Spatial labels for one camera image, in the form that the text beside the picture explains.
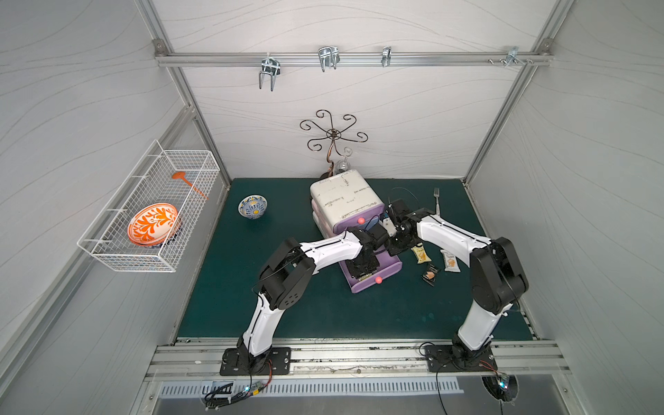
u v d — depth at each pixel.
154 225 0.64
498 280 0.48
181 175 0.78
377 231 0.75
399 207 0.75
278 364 0.73
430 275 0.90
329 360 0.75
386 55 0.72
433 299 0.86
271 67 0.78
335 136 0.93
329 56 0.77
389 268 0.84
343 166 0.95
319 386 0.70
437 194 1.16
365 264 0.77
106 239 0.56
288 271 0.54
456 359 0.66
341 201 0.84
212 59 0.78
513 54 0.77
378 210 0.85
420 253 0.95
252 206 1.10
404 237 0.75
